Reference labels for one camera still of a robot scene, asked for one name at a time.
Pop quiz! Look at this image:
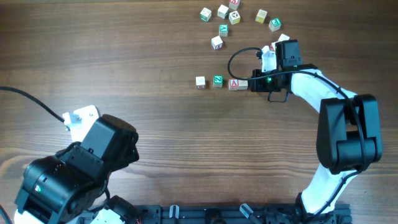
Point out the yellow letter block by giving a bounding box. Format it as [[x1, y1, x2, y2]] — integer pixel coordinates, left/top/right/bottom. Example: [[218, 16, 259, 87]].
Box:
[[255, 9, 267, 24]]

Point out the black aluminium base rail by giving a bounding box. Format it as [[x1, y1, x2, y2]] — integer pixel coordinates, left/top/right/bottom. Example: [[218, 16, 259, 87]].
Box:
[[133, 203, 352, 224]]

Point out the blue P wooden block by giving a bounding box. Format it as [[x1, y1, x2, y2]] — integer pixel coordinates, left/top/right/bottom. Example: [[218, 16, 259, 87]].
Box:
[[278, 34, 290, 42]]

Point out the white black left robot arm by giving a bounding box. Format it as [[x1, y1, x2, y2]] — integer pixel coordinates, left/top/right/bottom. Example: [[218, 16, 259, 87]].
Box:
[[15, 114, 139, 223]]

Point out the yellow rim picture block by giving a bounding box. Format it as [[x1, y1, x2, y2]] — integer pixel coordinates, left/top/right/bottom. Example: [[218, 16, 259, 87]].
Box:
[[229, 11, 241, 25]]

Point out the red A top block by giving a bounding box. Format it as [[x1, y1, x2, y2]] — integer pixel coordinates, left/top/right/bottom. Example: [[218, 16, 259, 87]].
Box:
[[228, 78, 239, 90]]

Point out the green N side block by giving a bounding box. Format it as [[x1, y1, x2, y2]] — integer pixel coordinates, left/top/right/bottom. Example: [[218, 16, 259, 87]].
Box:
[[217, 4, 229, 19]]

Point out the green E top block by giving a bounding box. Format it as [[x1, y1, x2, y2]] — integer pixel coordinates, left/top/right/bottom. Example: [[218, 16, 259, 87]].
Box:
[[269, 17, 282, 32]]

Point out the green letter block far left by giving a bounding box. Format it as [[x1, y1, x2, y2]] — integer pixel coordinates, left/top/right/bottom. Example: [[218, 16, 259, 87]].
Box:
[[200, 7, 211, 22]]

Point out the red I wooden block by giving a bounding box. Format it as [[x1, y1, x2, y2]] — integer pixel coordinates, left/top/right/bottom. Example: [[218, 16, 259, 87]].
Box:
[[211, 35, 223, 50]]

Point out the red X top block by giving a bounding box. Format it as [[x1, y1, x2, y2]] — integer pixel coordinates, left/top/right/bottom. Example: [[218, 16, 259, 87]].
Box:
[[229, 0, 240, 11]]

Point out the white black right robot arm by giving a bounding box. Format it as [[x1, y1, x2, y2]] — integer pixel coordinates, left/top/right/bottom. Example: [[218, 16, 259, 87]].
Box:
[[250, 40, 382, 223]]

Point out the snail picture wooden block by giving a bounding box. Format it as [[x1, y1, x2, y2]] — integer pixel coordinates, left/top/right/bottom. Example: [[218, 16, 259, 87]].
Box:
[[238, 80, 249, 90]]

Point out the green Z top block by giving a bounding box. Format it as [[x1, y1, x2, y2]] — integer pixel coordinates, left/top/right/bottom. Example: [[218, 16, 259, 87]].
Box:
[[213, 75, 223, 88]]

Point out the green V top block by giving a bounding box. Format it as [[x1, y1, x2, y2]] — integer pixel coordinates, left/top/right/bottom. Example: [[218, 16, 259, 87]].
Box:
[[219, 24, 229, 37]]

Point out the black right camera cable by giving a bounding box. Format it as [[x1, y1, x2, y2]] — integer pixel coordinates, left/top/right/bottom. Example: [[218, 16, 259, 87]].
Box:
[[227, 47, 368, 218]]

